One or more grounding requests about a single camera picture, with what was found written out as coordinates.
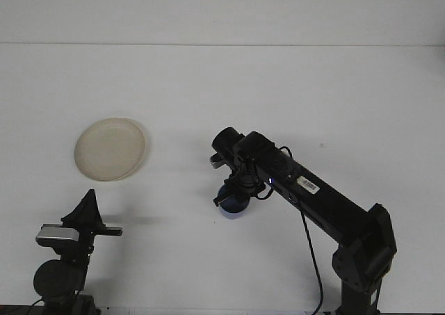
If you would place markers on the pale blue cup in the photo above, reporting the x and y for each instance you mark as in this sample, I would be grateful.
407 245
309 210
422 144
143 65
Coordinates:
233 210

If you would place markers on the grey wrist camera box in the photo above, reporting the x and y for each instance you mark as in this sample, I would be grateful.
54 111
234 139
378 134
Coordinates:
55 234
216 162

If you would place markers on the pale round plate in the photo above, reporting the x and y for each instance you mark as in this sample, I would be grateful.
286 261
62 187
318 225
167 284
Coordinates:
109 151

